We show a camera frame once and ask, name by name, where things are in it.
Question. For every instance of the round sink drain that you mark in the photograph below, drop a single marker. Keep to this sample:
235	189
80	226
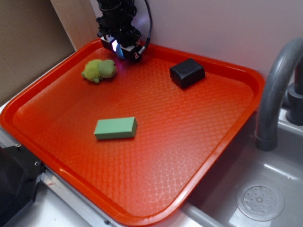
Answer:
260	201

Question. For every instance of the green plush toy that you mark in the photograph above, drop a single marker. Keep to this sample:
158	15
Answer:
97	70

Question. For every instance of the green rectangular block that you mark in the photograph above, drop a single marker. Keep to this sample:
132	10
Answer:
117	128

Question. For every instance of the gripper finger with light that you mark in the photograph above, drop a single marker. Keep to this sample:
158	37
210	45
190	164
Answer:
109	43

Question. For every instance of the black rectangular block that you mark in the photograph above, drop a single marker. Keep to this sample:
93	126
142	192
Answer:
187	73

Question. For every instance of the dark grey faucet handle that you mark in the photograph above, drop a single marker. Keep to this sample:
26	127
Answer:
295	97

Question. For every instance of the black metal mount block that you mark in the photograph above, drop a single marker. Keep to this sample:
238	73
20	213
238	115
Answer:
20	174

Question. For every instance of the grey curved faucet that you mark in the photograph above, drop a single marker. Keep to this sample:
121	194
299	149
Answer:
280	77

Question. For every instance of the grey plastic sink basin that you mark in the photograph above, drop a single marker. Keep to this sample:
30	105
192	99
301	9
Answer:
213	202

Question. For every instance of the aluminium rail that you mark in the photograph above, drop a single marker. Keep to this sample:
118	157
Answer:
78	204

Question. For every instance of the blue textured ball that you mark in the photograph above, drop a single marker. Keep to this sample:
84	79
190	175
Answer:
119	52

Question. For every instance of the light wooden board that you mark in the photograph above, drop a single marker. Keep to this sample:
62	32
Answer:
78	20

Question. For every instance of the red plastic tray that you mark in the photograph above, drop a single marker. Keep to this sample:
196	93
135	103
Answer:
142	180

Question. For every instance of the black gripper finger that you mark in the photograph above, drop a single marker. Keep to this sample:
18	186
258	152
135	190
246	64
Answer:
132	53

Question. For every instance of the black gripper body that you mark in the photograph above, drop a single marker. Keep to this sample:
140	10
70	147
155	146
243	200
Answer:
116	21

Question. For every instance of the brown cardboard panel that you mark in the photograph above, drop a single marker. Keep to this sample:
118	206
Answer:
32	41

